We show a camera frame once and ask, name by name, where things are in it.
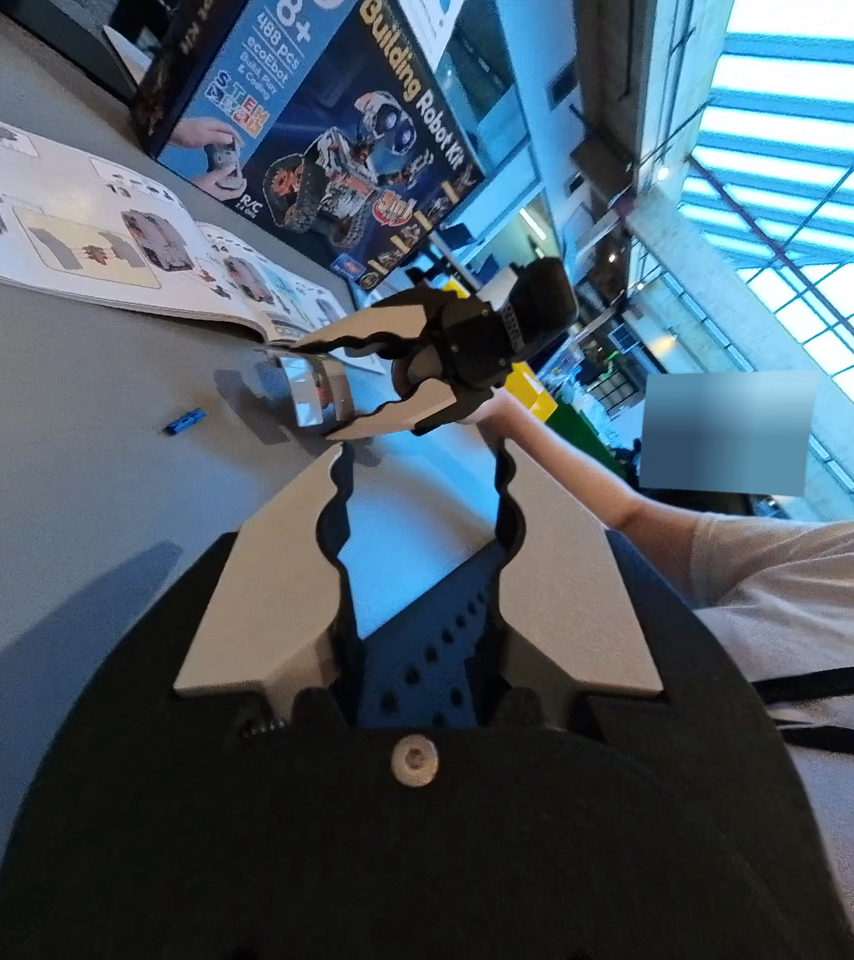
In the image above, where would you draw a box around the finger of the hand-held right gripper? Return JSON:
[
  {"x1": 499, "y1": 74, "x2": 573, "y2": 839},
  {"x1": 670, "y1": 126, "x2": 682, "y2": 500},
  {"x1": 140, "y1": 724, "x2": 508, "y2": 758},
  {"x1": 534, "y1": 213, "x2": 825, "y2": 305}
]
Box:
[
  {"x1": 324, "y1": 377, "x2": 474, "y2": 442},
  {"x1": 288, "y1": 302, "x2": 446, "y2": 358}
]

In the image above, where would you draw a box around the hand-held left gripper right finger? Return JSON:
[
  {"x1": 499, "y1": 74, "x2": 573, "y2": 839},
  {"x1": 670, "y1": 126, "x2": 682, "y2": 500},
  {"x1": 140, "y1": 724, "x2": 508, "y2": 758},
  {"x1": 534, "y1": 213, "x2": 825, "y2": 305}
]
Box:
[{"x1": 495, "y1": 437, "x2": 665, "y2": 706}]

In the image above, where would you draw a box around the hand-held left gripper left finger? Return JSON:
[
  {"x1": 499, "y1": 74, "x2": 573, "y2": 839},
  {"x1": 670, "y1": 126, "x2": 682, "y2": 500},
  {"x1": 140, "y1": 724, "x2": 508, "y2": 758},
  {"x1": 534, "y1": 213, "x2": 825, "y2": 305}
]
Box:
[{"x1": 172, "y1": 442, "x2": 360, "y2": 704}]

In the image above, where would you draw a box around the grey toy robot model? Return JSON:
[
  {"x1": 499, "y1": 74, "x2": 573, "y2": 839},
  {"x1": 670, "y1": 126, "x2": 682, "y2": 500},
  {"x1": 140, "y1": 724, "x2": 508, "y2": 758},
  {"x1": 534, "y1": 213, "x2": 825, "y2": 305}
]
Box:
[{"x1": 265, "y1": 348, "x2": 359, "y2": 432}]

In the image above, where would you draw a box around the person's right forearm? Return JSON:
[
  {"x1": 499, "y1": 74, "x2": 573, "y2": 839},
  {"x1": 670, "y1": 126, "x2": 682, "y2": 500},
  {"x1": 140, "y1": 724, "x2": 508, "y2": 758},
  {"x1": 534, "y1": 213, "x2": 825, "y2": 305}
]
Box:
[{"x1": 475, "y1": 390, "x2": 705, "y2": 609}]

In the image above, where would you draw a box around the grey desk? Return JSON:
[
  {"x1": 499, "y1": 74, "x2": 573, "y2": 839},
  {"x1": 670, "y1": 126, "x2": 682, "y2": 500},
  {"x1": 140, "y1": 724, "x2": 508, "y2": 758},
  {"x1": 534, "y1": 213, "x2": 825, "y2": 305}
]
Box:
[{"x1": 0, "y1": 0, "x2": 510, "y2": 946}]

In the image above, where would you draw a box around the yellow plastic bin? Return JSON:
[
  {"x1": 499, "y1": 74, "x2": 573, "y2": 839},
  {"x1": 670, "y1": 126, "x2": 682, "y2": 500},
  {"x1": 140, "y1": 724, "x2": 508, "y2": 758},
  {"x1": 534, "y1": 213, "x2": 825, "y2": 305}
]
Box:
[{"x1": 505, "y1": 360, "x2": 559, "y2": 421}]

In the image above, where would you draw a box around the blue robot kit box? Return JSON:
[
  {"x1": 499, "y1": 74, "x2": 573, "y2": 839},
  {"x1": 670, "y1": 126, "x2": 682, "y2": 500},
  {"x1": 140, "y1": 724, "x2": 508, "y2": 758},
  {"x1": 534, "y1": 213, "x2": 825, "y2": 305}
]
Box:
[{"x1": 130, "y1": 0, "x2": 488, "y2": 291}]

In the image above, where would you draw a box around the person's white shirt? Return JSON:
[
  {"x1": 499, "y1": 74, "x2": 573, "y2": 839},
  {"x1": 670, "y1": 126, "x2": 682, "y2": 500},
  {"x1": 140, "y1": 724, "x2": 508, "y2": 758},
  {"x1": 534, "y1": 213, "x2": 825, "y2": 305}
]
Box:
[{"x1": 685, "y1": 512, "x2": 854, "y2": 960}]

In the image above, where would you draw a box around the white instruction booklet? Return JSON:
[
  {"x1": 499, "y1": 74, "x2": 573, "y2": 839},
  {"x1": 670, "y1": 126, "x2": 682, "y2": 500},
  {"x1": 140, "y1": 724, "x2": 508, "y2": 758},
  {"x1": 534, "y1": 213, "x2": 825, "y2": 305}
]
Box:
[{"x1": 0, "y1": 97, "x2": 384, "y2": 376}]

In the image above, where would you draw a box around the black shoulder strap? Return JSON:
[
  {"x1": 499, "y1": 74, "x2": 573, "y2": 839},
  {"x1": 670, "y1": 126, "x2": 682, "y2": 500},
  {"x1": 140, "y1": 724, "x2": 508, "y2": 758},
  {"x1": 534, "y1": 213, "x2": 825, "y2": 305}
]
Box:
[{"x1": 753, "y1": 662, "x2": 854, "y2": 765}]

